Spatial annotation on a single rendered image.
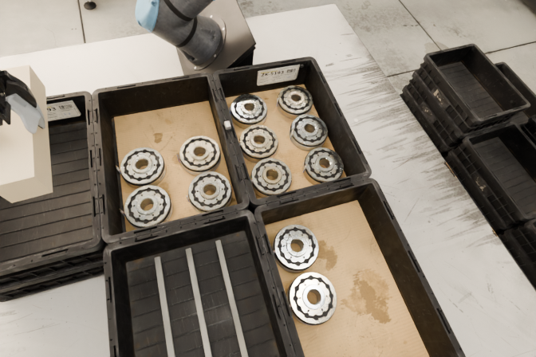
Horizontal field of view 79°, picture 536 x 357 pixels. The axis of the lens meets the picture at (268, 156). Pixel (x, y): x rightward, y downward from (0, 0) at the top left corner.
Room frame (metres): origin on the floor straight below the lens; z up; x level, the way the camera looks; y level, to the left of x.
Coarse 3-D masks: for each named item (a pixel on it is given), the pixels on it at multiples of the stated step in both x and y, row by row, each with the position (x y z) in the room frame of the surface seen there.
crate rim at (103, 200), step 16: (160, 80) 0.54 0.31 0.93; (176, 80) 0.55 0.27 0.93; (208, 80) 0.57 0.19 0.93; (96, 96) 0.45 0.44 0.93; (96, 112) 0.41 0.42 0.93; (96, 128) 0.37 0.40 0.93; (224, 128) 0.44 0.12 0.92; (96, 144) 0.33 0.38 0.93; (240, 176) 0.32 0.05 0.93; (240, 192) 0.28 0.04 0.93; (224, 208) 0.24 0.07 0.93; (240, 208) 0.25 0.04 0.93; (160, 224) 0.18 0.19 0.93; (176, 224) 0.19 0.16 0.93; (112, 240) 0.13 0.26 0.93
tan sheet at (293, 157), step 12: (300, 84) 0.72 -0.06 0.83; (264, 96) 0.64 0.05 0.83; (276, 96) 0.65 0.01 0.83; (276, 108) 0.61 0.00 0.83; (312, 108) 0.63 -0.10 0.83; (276, 120) 0.56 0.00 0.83; (288, 120) 0.57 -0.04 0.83; (240, 132) 0.50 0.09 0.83; (276, 132) 0.52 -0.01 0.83; (288, 132) 0.53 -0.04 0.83; (288, 144) 0.49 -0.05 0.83; (324, 144) 0.51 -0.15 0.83; (276, 156) 0.45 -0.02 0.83; (288, 156) 0.45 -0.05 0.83; (300, 156) 0.46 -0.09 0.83; (252, 168) 0.40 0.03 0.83; (300, 168) 0.42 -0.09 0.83; (300, 180) 0.39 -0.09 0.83
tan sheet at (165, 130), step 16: (144, 112) 0.50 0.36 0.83; (160, 112) 0.51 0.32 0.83; (176, 112) 0.52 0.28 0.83; (192, 112) 0.53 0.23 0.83; (208, 112) 0.54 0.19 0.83; (128, 128) 0.44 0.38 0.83; (144, 128) 0.45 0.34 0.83; (160, 128) 0.46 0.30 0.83; (176, 128) 0.47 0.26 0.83; (192, 128) 0.48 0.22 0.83; (208, 128) 0.49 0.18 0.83; (128, 144) 0.39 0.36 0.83; (144, 144) 0.40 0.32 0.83; (160, 144) 0.41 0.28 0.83; (176, 144) 0.42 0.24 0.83; (176, 160) 0.38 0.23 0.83; (224, 160) 0.40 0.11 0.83; (176, 176) 0.33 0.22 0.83; (192, 176) 0.34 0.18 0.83; (128, 192) 0.27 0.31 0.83; (176, 192) 0.29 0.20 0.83; (208, 192) 0.31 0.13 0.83; (144, 208) 0.24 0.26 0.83; (176, 208) 0.25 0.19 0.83; (192, 208) 0.26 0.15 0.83; (128, 224) 0.19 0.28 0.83
